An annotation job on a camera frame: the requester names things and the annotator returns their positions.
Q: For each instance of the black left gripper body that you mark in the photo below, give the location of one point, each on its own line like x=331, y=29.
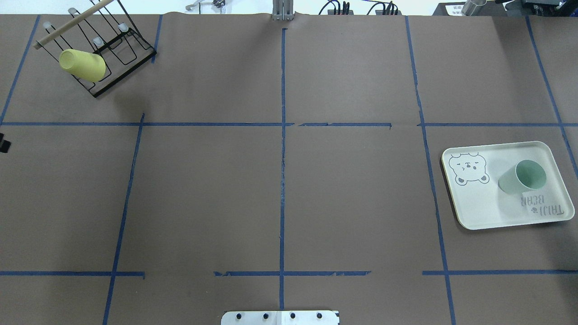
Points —
x=3, y=144

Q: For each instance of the pale green plastic cup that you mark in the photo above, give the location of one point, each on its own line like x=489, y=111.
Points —
x=525, y=176

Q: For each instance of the yellow plastic cup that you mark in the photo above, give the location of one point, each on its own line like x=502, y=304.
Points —
x=84, y=65

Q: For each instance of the cream bear serving tray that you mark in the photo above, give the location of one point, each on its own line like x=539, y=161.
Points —
x=472, y=175

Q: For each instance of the silver metal can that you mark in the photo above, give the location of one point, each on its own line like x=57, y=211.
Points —
x=472, y=7

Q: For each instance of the black wire cup rack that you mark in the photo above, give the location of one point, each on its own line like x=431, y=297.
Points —
x=105, y=29

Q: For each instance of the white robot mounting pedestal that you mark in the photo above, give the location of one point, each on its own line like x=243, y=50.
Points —
x=300, y=317

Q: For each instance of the aluminium frame post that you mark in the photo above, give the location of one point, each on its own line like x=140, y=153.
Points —
x=283, y=10

